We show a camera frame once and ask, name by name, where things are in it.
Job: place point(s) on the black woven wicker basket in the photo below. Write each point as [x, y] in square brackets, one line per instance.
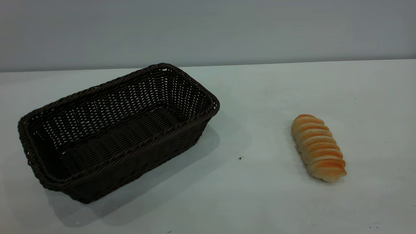
[136, 152]

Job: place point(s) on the ridged golden bread loaf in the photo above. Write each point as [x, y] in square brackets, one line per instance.
[318, 149]

